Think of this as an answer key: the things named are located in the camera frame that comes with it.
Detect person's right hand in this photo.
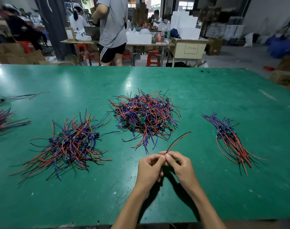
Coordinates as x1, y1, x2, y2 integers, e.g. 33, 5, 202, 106
159, 150, 202, 194

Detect person's left hand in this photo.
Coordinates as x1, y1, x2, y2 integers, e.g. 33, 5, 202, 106
134, 154, 167, 196

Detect single red blue wire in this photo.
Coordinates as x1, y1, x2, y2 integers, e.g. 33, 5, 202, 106
164, 131, 193, 155

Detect small bunch of set-aside wires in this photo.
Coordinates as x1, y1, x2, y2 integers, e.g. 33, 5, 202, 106
201, 112, 268, 176

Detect pile of wires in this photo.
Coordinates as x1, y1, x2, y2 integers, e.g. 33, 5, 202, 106
108, 89, 182, 155

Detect sorted wire bundle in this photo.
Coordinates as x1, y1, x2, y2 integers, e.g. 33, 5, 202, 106
0, 108, 31, 140
10, 111, 120, 185

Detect person's left forearm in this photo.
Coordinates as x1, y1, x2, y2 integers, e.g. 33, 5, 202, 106
112, 188, 153, 229

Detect person's right forearm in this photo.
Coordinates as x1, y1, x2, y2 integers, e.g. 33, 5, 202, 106
185, 184, 228, 229

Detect cream cabinet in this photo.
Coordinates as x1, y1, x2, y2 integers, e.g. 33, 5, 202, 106
168, 39, 209, 68

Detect brown cardboard box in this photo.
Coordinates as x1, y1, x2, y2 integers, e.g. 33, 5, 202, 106
205, 38, 224, 56

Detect long wooden work table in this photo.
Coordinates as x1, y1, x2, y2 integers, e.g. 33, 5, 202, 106
61, 39, 209, 67

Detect row of white containers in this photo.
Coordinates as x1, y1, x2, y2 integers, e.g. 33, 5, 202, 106
126, 28, 153, 45

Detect stack of white boxes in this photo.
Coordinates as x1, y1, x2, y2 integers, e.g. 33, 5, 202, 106
170, 10, 201, 41

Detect heap of blue bags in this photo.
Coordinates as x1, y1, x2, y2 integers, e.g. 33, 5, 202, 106
266, 36, 290, 59

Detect dark pillar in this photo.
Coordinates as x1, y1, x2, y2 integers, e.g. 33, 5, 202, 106
35, 0, 73, 61

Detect row of cardboard boxes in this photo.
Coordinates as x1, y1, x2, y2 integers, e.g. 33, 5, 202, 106
0, 43, 46, 65

